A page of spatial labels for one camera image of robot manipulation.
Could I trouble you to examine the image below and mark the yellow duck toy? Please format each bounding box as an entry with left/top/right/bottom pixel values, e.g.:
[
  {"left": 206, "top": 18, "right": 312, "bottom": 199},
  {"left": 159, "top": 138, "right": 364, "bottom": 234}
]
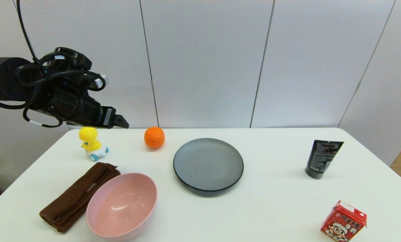
[{"left": 79, "top": 126, "right": 109, "bottom": 162}]

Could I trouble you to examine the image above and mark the red milk carton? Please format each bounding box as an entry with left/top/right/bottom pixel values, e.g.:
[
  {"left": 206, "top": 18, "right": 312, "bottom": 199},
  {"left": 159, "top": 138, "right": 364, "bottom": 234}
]
[{"left": 320, "top": 200, "right": 367, "bottom": 242}]

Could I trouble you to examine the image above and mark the black looping cable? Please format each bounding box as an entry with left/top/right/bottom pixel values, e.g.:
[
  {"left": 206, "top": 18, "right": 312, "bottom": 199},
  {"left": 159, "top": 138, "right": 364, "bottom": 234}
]
[{"left": 0, "top": 0, "right": 107, "bottom": 128}]

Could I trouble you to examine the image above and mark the orange fruit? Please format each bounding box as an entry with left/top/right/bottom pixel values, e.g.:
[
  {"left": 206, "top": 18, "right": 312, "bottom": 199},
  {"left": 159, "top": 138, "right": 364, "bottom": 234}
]
[{"left": 144, "top": 127, "right": 165, "bottom": 149}]

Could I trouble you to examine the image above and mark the grey round plate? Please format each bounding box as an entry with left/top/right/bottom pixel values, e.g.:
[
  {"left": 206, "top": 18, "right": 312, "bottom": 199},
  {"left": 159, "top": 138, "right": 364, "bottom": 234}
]
[{"left": 173, "top": 138, "right": 244, "bottom": 193}]

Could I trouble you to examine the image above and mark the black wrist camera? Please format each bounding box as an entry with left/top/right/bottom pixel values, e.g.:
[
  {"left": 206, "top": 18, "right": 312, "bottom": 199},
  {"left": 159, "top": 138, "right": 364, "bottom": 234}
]
[{"left": 53, "top": 47, "right": 109, "bottom": 89}]

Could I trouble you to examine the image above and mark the black cosmetic tube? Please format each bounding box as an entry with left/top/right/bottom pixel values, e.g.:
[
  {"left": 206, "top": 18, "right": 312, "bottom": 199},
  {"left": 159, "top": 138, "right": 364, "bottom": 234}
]
[{"left": 305, "top": 140, "right": 344, "bottom": 179}]

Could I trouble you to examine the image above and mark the brown folded towel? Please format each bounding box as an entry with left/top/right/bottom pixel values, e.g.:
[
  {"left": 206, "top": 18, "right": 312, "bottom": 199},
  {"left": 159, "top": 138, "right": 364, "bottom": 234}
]
[{"left": 39, "top": 162, "right": 121, "bottom": 234}]

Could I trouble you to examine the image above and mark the pink bowl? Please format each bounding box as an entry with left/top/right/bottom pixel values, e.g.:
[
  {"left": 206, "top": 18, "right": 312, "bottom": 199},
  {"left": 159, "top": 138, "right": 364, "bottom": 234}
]
[{"left": 86, "top": 173, "right": 158, "bottom": 242}]

